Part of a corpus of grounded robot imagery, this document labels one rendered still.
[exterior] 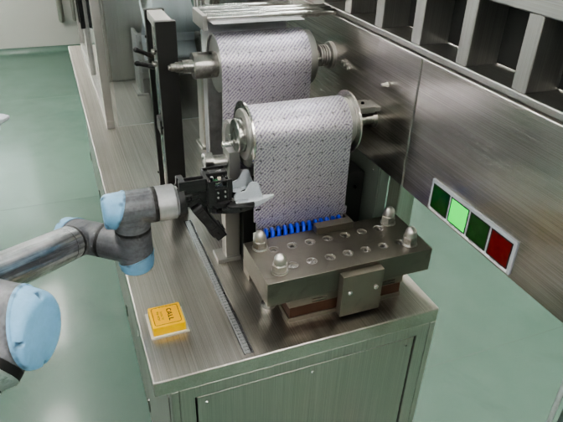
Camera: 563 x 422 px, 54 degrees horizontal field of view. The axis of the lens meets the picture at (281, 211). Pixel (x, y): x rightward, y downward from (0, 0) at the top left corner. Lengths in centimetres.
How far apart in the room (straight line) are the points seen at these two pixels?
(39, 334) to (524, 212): 79
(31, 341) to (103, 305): 188
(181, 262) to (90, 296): 143
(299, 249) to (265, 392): 32
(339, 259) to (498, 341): 158
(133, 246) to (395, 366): 68
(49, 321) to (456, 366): 192
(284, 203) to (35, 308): 63
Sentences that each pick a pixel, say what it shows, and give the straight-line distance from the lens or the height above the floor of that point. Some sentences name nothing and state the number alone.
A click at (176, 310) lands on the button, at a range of 126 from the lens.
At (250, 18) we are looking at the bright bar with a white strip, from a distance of 144.
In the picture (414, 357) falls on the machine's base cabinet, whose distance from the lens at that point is 144.
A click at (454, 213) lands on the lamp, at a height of 118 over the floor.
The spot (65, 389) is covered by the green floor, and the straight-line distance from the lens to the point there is 243.
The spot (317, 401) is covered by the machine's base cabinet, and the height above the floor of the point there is 70.
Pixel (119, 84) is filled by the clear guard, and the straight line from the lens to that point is 219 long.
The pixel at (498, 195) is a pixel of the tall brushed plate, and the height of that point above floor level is 127.
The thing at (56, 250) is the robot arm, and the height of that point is 110.
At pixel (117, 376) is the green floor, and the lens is 243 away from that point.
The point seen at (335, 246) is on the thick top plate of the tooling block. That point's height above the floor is 103.
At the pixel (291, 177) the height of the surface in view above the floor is 116.
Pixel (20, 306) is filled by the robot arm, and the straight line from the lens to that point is 88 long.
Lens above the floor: 175
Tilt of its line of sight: 31 degrees down
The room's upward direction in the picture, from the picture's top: 2 degrees clockwise
